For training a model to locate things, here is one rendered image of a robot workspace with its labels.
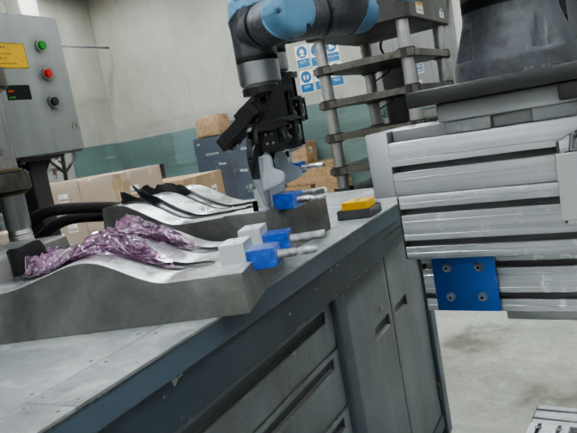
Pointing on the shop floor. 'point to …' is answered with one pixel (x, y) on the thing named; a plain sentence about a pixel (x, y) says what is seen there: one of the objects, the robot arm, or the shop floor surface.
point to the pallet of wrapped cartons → (101, 193)
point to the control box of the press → (37, 102)
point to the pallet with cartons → (213, 179)
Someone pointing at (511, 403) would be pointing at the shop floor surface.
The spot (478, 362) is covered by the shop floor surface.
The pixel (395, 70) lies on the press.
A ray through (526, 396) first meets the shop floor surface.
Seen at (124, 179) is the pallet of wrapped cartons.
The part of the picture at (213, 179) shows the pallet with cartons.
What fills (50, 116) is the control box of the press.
